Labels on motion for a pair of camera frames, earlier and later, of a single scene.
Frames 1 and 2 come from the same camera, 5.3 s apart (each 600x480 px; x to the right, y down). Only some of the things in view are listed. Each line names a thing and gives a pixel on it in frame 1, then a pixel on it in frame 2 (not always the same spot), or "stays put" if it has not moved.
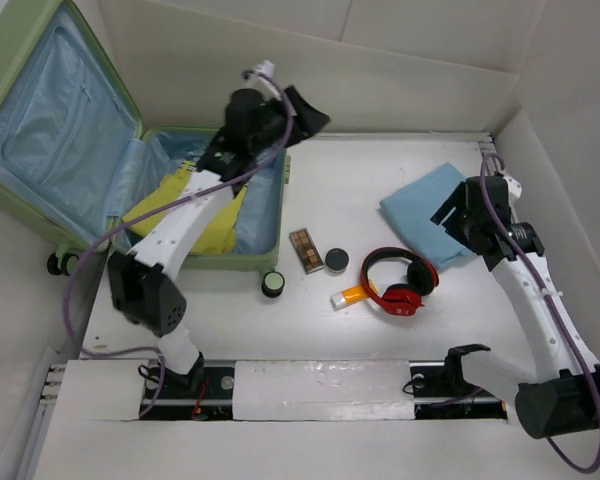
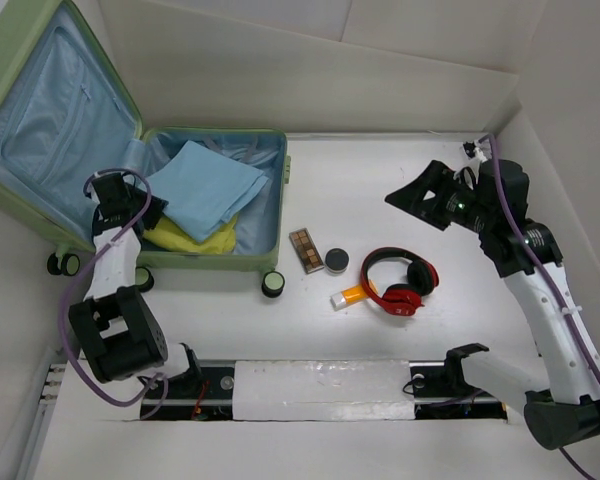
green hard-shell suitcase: [66, 158] stays put
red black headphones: [403, 298] stays put
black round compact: [336, 261] stays put
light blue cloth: [414, 207] to [203, 190]
